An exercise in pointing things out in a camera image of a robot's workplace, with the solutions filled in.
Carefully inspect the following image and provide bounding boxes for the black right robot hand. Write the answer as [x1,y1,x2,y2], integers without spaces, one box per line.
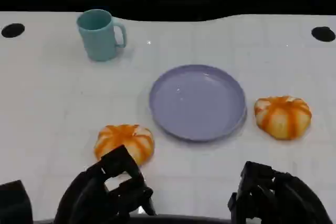
[227,161,333,224]

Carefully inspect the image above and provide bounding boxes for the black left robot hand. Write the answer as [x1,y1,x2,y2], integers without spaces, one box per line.
[54,144,157,224]

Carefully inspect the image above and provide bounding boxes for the orange and white bread roll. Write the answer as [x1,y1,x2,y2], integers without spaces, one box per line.
[254,95,312,141]
[94,123,155,167]

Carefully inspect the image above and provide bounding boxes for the lilac plate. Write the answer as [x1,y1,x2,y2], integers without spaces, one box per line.
[149,63,248,142]

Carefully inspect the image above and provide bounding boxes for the pale green mug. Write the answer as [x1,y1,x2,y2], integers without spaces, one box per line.
[76,9,128,62]

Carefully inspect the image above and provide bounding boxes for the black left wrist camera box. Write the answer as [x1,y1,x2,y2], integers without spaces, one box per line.
[0,180,34,224]

